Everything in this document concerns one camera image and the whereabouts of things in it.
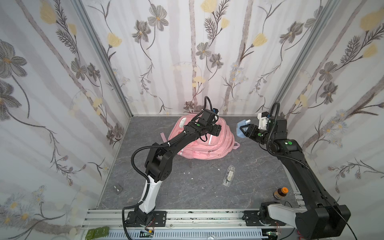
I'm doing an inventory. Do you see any light blue pencil sharpener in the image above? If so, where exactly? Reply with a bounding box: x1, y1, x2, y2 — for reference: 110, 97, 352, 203
236, 120, 251, 138

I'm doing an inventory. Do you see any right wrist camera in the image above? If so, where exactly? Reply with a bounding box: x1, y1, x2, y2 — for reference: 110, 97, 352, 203
257, 112, 270, 131

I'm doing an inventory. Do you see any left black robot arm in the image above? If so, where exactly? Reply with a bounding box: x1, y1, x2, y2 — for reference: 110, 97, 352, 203
122, 96, 222, 240

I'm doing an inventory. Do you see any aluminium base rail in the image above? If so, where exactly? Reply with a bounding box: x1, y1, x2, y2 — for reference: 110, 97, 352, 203
76, 209, 303, 240

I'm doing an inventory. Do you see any white cable duct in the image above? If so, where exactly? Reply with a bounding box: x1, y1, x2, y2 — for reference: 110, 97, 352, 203
101, 229, 265, 240

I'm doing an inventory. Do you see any brown bottle orange cap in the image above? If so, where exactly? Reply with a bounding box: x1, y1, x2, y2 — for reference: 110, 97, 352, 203
273, 187, 289, 200

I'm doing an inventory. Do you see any clear plastic case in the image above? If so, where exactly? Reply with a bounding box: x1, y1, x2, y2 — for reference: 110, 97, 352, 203
223, 165, 236, 187

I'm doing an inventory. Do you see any pink backpack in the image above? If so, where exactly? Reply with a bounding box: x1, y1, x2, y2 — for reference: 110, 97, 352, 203
161, 113, 240, 160

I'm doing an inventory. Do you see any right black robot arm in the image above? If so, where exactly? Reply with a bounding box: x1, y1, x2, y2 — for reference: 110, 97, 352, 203
237, 103, 351, 240

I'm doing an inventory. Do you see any green circuit board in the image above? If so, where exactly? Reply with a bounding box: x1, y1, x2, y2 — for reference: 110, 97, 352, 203
85, 226, 110, 240

